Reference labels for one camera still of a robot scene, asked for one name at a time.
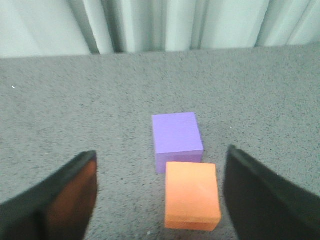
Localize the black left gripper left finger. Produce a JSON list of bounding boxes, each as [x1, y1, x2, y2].
[[0, 150, 98, 240]]

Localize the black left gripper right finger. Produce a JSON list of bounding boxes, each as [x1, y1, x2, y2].
[[223, 145, 320, 240]]

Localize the orange foam cube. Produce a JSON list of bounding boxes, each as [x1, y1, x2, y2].
[[164, 161, 222, 232]]

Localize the purple foam cube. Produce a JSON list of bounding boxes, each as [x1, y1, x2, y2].
[[152, 112, 204, 174]]

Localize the grey-green curtain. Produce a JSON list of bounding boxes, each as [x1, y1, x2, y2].
[[0, 0, 320, 58]]

